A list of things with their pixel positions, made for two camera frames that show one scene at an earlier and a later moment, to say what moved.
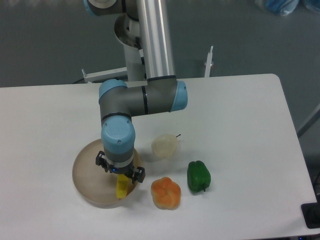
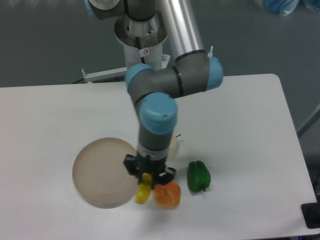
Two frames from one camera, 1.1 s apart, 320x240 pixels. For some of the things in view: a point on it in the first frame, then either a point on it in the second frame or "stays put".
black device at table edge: [311, 212] stays put
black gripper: [138, 174] → [146, 164]
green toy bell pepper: [198, 176] stays put
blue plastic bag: [282, 7] stays put
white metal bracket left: [112, 74] stays put
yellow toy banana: [121, 186] → [144, 189]
